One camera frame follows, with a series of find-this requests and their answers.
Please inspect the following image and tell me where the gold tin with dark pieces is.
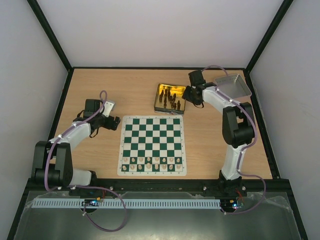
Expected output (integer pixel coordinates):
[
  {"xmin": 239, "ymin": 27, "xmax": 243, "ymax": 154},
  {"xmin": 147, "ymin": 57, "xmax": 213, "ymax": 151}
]
[{"xmin": 153, "ymin": 83, "xmax": 186, "ymax": 116}]

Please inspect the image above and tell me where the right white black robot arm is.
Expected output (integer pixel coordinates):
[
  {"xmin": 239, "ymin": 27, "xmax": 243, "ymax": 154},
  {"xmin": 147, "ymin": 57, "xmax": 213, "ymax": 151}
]
[{"xmin": 182, "ymin": 83, "xmax": 257, "ymax": 196}]

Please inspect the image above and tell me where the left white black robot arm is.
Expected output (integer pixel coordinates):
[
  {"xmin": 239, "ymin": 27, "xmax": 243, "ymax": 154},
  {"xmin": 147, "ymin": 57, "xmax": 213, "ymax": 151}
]
[{"xmin": 31, "ymin": 99, "xmax": 121, "ymax": 192}]

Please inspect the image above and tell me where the green white chess board mat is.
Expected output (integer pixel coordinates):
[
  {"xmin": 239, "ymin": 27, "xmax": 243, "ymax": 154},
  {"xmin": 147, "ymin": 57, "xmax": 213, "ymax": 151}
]
[{"xmin": 117, "ymin": 115, "xmax": 187, "ymax": 177}]

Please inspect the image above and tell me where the silver tin lid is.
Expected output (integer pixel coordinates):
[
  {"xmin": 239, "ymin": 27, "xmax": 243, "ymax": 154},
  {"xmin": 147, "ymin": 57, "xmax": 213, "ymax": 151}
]
[{"xmin": 215, "ymin": 74, "xmax": 252, "ymax": 99}]

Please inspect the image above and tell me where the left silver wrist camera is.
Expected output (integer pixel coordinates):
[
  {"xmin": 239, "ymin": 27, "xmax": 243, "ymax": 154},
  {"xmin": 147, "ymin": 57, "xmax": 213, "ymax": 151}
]
[{"xmin": 101, "ymin": 100, "xmax": 116, "ymax": 117}]

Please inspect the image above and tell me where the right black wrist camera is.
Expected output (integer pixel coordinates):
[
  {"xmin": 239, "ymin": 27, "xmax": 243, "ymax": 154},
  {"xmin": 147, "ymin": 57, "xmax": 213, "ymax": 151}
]
[{"xmin": 188, "ymin": 70, "xmax": 206, "ymax": 87}]

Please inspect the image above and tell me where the black mounting rail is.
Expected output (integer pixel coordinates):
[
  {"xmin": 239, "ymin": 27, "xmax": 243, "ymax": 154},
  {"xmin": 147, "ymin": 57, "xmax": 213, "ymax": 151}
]
[{"xmin": 24, "ymin": 178, "xmax": 293, "ymax": 198}]

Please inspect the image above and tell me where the grey slotted cable duct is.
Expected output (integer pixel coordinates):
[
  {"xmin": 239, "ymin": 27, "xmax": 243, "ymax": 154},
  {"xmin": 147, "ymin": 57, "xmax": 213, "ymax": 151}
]
[{"xmin": 31, "ymin": 198, "xmax": 221, "ymax": 210}]

